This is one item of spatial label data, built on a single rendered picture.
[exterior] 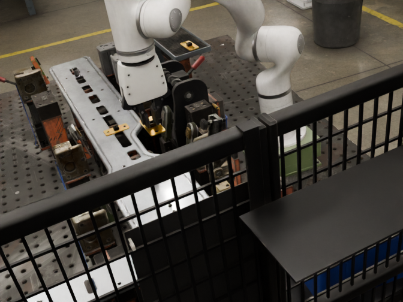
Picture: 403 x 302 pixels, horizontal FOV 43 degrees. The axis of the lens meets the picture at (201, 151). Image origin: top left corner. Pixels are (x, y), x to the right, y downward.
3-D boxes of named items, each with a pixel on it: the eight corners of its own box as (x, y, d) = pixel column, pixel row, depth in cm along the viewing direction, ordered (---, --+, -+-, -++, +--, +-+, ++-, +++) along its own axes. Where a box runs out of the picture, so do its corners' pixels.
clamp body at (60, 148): (74, 225, 182) (44, 144, 163) (106, 212, 186) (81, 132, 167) (80, 241, 175) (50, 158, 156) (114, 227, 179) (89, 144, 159)
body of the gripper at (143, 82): (152, 41, 117) (160, 85, 124) (109, 54, 114) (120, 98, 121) (164, 51, 112) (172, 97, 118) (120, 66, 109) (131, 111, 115)
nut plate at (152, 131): (138, 121, 126) (138, 117, 126) (153, 116, 128) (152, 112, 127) (151, 136, 120) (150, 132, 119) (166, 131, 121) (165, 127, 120)
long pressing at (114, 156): (41, 71, 226) (40, 68, 225) (90, 56, 232) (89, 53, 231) (158, 277, 119) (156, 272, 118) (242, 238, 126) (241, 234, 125)
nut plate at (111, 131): (106, 136, 171) (105, 133, 170) (102, 131, 174) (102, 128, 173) (129, 128, 173) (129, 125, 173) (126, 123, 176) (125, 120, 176)
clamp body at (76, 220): (92, 296, 155) (59, 208, 135) (129, 280, 158) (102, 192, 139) (101, 317, 148) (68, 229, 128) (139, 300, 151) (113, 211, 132)
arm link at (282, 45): (264, 81, 191) (254, 20, 178) (313, 83, 182) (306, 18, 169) (252, 98, 182) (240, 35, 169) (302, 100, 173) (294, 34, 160)
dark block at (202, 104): (201, 210, 180) (183, 105, 157) (219, 202, 182) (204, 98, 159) (207, 217, 176) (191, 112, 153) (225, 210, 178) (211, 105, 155)
